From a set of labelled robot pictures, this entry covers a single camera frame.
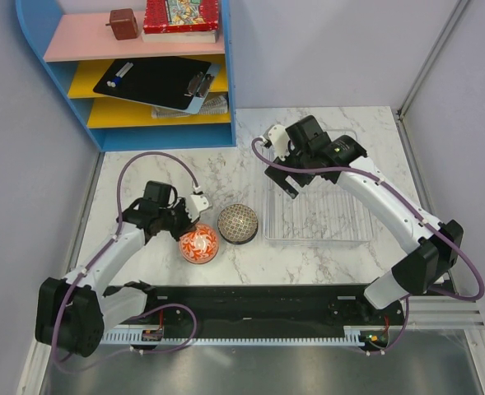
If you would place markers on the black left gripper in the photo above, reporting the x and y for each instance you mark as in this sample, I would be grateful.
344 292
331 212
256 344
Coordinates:
188 225

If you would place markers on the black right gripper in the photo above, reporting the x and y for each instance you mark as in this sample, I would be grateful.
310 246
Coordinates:
279 176

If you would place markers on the orange white patterned bowl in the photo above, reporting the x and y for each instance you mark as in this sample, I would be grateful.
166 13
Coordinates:
201 245

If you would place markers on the white wire dish rack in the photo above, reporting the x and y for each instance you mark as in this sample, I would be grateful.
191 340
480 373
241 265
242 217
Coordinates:
320 215

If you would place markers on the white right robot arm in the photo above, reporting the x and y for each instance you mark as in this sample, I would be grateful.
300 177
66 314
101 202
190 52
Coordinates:
428 242

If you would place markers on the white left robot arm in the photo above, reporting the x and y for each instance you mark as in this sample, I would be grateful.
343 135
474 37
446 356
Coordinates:
77 310

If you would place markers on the black mosaic patterned bowl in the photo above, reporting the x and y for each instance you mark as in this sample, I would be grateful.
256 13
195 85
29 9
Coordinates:
238 224

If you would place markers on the patterned paper booklet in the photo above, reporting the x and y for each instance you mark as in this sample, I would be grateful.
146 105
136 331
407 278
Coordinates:
216 103

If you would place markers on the blue shelf unit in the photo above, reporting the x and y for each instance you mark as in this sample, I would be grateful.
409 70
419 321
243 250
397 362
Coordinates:
76 46

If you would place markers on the black clipboard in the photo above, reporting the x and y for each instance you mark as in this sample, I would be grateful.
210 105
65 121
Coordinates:
167 82

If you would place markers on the white blue marker pen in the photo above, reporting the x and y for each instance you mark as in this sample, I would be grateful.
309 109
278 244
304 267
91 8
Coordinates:
119 75

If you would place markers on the white book under red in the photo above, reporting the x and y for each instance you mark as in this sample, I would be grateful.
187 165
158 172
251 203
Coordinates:
191 37

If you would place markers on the brown wooden cube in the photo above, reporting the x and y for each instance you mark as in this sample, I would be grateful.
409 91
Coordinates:
123 24

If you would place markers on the red patterned book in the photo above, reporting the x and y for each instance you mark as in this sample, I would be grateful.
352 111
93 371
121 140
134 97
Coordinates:
179 16

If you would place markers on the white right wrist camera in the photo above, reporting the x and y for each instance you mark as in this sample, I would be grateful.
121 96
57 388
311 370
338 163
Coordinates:
277 138

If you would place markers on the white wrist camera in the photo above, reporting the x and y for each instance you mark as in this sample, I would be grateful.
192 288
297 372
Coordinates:
196 204
277 138

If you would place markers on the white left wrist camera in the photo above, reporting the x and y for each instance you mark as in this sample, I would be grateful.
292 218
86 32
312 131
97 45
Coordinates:
196 204

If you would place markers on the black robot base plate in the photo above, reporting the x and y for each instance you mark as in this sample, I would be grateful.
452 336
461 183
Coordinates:
221 306

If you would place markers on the light blue cable duct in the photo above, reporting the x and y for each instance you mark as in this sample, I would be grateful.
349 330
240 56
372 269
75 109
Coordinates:
135 335

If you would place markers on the aluminium corner frame post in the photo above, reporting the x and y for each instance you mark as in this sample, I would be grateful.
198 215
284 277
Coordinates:
446 32

